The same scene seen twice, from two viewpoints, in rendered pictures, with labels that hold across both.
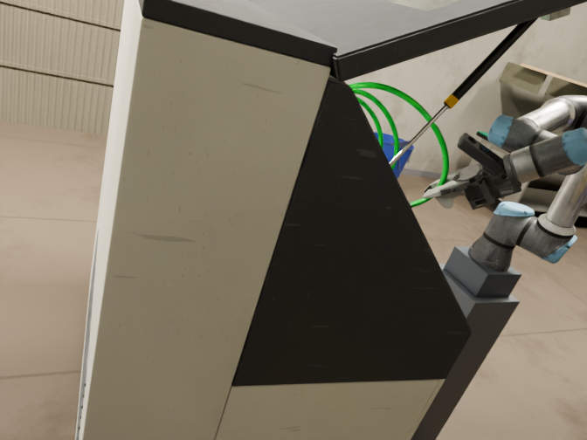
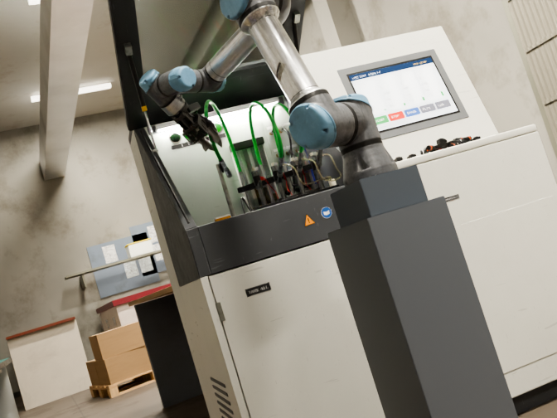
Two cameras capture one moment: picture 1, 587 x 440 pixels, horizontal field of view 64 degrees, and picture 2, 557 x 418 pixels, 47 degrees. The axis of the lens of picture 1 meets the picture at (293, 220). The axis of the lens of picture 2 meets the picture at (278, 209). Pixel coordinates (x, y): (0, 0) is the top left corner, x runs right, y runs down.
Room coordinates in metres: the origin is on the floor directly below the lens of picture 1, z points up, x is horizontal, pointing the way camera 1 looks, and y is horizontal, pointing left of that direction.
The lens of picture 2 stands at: (1.61, -2.49, 0.75)
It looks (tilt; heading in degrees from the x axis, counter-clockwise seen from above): 5 degrees up; 99
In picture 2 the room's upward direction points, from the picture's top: 17 degrees counter-clockwise
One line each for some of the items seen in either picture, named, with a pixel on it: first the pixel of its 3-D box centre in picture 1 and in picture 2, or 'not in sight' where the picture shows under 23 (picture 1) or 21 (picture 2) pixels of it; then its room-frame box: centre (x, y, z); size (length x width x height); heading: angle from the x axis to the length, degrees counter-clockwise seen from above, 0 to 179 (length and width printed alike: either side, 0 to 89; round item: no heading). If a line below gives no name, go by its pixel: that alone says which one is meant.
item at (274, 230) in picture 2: not in sight; (291, 225); (1.31, -0.34, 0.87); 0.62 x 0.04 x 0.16; 26
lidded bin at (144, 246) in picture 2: not in sight; (139, 249); (-2.44, 7.87, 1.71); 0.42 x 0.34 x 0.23; 31
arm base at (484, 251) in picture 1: (493, 248); (365, 162); (1.61, -0.73, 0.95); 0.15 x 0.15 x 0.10
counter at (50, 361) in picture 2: not in sight; (49, 359); (-3.43, 5.98, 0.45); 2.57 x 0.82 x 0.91; 121
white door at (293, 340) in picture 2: not in sight; (331, 348); (1.31, -0.35, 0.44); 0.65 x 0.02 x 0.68; 26
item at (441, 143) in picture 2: not in sight; (449, 143); (1.93, 0.07, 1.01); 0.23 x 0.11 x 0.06; 26
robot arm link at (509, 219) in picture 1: (511, 222); (351, 122); (1.60, -0.73, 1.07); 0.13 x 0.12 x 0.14; 55
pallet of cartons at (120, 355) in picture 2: not in sight; (138, 352); (-1.33, 4.19, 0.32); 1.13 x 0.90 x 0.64; 32
